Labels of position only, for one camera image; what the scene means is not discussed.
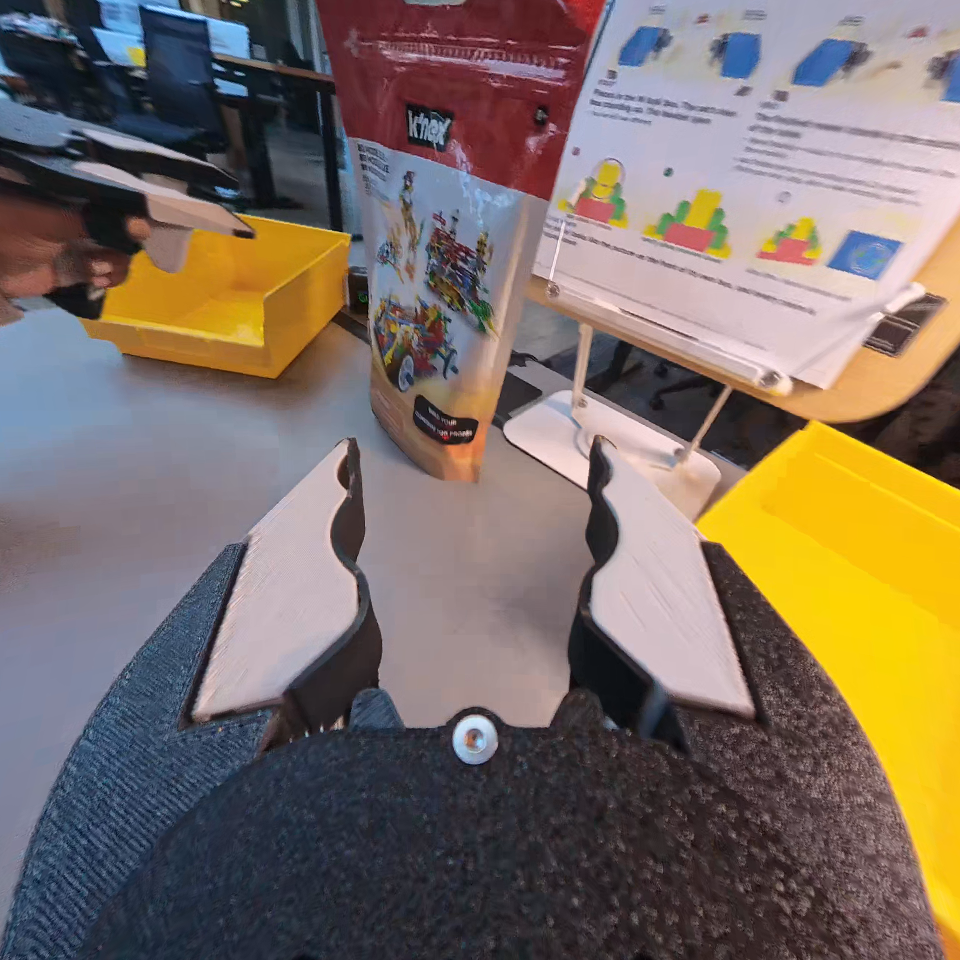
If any yellow plastic bin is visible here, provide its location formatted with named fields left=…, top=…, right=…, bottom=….
left=696, top=420, right=960, bottom=939
left=81, top=213, right=352, bottom=380

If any toy building set pouch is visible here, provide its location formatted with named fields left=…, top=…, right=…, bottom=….
left=315, top=0, right=609, bottom=483

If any stack of white boxes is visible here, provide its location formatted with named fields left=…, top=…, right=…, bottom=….
left=93, top=0, right=252, bottom=99

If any person's left hand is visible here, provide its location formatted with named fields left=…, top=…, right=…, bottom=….
left=0, top=187, right=136, bottom=325

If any printed instruction sheet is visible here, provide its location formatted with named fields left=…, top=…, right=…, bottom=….
left=534, top=0, right=960, bottom=391

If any black office chair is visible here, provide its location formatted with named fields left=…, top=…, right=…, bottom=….
left=112, top=6, right=230, bottom=155

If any grey desk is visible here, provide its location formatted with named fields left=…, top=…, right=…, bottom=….
left=0, top=296, right=747, bottom=920

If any wooden document stand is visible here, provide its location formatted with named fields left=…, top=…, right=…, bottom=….
left=502, top=0, right=960, bottom=520

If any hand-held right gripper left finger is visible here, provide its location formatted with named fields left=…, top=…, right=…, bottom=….
left=186, top=437, right=384, bottom=740

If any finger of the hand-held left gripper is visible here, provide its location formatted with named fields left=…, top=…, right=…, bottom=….
left=75, top=126, right=241, bottom=202
left=71, top=163, right=258, bottom=276

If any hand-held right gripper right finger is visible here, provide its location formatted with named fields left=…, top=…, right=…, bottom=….
left=567, top=435, right=759, bottom=753

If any wooden background desk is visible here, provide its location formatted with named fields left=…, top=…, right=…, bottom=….
left=213, top=54, right=348, bottom=234

